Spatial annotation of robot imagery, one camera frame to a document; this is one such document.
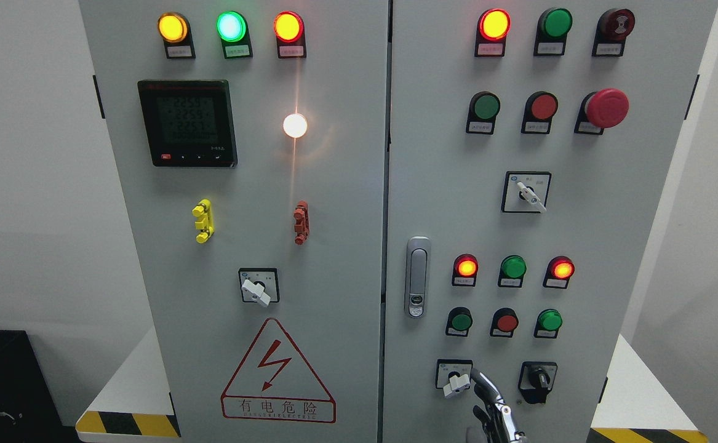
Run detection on yellow indicator light top left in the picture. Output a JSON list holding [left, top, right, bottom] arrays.
[[158, 12, 196, 59]]

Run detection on yellow terminal connector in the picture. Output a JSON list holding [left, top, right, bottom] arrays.
[[191, 199, 215, 244]]

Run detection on left door rotary switch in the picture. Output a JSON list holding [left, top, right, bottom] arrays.
[[238, 268, 280, 306]]

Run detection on green push button lower left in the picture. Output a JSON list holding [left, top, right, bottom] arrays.
[[445, 306, 473, 337]]

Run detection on red push button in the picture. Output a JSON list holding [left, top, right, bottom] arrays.
[[489, 308, 519, 338], [520, 92, 559, 135]]

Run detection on red terminal connector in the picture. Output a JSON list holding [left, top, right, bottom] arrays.
[[292, 200, 310, 245]]

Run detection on white base platform hazard stripes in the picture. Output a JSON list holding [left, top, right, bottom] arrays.
[[75, 330, 708, 442]]

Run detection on grey cabinet door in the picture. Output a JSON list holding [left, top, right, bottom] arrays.
[[79, 1, 389, 442], [381, 1, 718, 442]]

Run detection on green indicator middle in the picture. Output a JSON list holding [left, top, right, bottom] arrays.
[[498, 255, 527, 288]]

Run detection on upper right rotary switch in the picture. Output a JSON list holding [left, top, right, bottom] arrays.
[[501, 171, 552, 214]]

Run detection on red push button upper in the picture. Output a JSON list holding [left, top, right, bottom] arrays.
[[520, 92, 559, 135]]

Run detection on grey left cabinet door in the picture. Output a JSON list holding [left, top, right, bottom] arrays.
[[79, 1, 389, 442]]

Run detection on black digital power meter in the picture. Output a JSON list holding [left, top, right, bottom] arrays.
[[137, 79, 238, 168]]

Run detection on lower white rotary switch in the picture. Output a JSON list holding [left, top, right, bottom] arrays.
[[436, 359, 473, 399]]

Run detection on lit red indicator top right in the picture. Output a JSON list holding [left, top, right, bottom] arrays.
[[474, 8, 511, 58]]

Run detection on green push button upper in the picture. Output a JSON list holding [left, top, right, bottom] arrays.
[[465, 92, 500, 135]]

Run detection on black box lower left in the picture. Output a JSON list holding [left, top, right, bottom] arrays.
[[0, 330, 62, 442]]

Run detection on green push button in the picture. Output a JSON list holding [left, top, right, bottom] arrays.
[[533, 309, 564, 339], [465, 92, 500, 135], [445, 306, 473, 337]]

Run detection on red lightning warning sticker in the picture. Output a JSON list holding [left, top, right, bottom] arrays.
[[221, 317, 337, 423]]

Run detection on white lit indicator light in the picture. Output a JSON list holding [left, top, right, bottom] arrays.
[[282, 113, 308, 138]]

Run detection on red push button lower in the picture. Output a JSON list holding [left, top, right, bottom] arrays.
[[489, 308, 519, 338]]

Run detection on lit red indicator middle left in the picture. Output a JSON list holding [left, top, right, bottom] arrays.
[[452, 254, 479, 287]]

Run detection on green lit indicator light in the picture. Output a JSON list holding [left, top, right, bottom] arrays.
[[215, 10, 253, 59]]

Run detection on black knob selector switch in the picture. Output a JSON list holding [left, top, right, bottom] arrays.
[[518, 361, 558, 404]]

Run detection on grey right cabinet door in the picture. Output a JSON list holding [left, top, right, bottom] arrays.
[[381, 1, 718, 442]]

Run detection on lit red indicator middle right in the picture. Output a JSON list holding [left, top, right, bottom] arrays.
[[543, 255, 575, 289]]

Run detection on green push button lower right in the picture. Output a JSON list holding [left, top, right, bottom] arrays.
[[533, 309, 564, 339]]

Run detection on green indicator top right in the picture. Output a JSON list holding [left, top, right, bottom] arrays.
[[533, 7, 573, 57]]

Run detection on lit red indicator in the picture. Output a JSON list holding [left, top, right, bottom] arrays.
[[543, 255, 575, 289], [452, 254, 479, 287], [474, 8, 511, 58]]

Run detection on red emergency stop button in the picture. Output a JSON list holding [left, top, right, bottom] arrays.
[[573, 88, 629, 135]]

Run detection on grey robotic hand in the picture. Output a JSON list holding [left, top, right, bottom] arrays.
[[466, 368, 528, 442]]

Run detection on red-yellow indicator light left door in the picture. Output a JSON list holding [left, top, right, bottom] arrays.
[[273, 10, 307, 58]]

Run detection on dark red buzzer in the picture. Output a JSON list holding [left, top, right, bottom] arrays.
[[592, 8, 636, 58]]

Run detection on silver door handle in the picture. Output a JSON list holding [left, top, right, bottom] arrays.
[[404, 236, 431, 319]]

